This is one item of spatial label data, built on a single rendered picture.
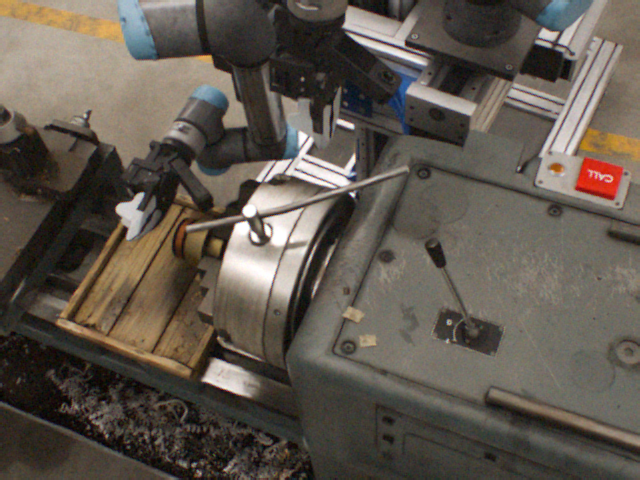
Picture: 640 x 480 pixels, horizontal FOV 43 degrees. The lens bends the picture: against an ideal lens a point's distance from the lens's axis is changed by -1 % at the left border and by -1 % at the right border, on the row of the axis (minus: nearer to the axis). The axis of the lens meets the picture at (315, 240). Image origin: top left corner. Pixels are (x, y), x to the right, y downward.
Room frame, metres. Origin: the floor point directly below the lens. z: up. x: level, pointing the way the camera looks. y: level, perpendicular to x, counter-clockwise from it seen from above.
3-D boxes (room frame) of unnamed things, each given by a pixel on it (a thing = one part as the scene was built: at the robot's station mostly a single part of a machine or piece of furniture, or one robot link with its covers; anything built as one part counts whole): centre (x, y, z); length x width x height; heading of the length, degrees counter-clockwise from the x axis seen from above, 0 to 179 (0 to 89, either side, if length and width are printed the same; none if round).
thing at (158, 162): (0.96, 0.27, 1.08); 0.12 x 0.09 x 0.08; 150
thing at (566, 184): (0.70, -0.42, 1.23); 0.13 x 0.08 x 0.05; 60
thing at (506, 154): (0.77, -0.29, 1.24); 0.09 x 0.08 x 0.03; 60
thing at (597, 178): (0.69, -0.44, 1.26); 0.06 x 0.06 x 0.02; 60
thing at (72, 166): (1.08, 0.54, 0.99); 0.20 x 0.10 x 0.05; 60
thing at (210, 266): (0.67, 0.17, 1.09); 0.12 x 0.11 x 0.05; 150
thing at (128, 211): (0.87, 0.32, 1.10); 0.09 x 0.06 x 0.03; 150
